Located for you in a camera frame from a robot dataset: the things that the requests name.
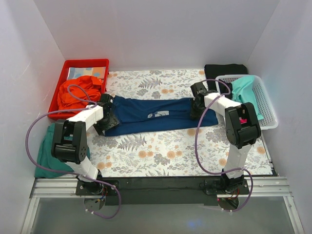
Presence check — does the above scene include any dark blue t shirt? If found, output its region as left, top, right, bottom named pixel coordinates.
left=103, top=95, right=219, bottom=137

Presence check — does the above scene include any green t shirt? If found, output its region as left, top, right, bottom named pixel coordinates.
left=34, top=122, right=91, bottom=179

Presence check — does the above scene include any black folded t shirt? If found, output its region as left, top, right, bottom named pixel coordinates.
left=204, top=64, right=248, bottom=93

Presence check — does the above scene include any floral table mat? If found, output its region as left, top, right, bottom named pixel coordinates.
left=82, top=69, right=273, bottom=177

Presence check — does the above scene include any orange t shirt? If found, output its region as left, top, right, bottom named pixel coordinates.
left=57, top=76, right=102, bottom=110

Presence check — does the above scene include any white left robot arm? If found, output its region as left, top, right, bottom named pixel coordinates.
left=51, top=94, right=119, bottom=195

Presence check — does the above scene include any patterned folded cloth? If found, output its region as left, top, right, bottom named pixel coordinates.
left=67, top=67, right=106, bottom=80

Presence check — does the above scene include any teal t shirt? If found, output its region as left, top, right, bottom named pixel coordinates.
left=231, top=75, right=263, bottom=120

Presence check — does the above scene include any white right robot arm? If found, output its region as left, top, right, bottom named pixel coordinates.
left=191, top=81, right=261, bottom=194

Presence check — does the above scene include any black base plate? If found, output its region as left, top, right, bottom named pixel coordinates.
left=76, top=176, right=251, bottom=206

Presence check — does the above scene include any red plastic bin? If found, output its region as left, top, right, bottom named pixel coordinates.
left=48, top=58, right=109, bottom=112

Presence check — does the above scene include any aluminium frame rail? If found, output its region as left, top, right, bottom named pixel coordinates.
left=30, top=176, right=293, bottom=198

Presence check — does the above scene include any white plastic basket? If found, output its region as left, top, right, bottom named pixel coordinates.
left=216, top=75, right=278, bottom=130

